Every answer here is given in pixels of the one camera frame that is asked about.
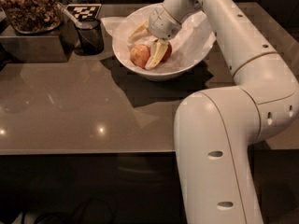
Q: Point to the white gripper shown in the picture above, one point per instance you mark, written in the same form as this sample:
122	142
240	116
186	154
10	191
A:
161	23

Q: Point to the red apple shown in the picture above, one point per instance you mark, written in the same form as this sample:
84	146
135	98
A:
167	54

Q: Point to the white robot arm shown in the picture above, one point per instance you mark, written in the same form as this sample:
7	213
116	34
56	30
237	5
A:
214	128

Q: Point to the yellow-red apple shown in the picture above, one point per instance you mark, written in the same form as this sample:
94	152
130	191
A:
139	55

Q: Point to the white ceramic bowl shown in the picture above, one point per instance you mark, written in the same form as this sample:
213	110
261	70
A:
162	76

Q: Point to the white paper liner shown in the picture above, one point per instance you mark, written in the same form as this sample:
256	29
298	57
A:
189	47

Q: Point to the black mesh cup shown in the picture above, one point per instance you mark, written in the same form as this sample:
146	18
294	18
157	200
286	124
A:
90	36

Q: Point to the black white fiducial marker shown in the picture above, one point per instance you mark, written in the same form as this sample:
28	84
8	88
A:
84	11

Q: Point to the utensil in mesh cup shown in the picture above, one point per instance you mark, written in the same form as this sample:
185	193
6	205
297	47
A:
70	16

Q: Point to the metal box stand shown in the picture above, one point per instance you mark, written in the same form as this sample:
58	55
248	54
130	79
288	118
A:
52	47

